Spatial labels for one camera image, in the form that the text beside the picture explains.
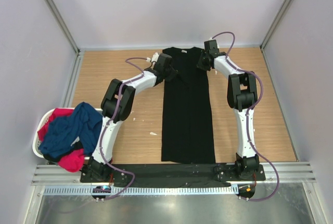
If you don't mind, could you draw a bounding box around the black t shirt blue logo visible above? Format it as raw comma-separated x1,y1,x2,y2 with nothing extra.
161,47,215,164

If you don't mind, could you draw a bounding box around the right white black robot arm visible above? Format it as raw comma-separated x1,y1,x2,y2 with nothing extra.
197,40,260,180

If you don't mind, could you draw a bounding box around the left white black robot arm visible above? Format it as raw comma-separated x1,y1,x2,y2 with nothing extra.
81,53,177,182

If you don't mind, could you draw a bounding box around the pink t shirt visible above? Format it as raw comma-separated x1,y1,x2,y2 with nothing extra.
37,107,114,173

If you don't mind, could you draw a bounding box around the white laundry basket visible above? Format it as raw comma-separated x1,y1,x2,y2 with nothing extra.
31,107,105,158

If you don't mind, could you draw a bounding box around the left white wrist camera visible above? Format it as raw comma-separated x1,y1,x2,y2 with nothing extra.
146,52,160,64

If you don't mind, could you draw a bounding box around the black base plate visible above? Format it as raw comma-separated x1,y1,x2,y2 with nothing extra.
80,163,266,188

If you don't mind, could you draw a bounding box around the slotted cable duct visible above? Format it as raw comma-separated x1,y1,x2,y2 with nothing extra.
44,184,238,196

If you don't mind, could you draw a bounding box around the right aluminium frame post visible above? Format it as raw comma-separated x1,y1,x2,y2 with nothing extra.
260,0,293,52

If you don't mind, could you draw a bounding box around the aluminium frame post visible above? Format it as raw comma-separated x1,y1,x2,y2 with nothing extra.
260,0,293,52
44,0,80,55

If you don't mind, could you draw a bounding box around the left aluminium frame post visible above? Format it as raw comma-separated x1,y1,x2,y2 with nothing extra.
44,0,80,55

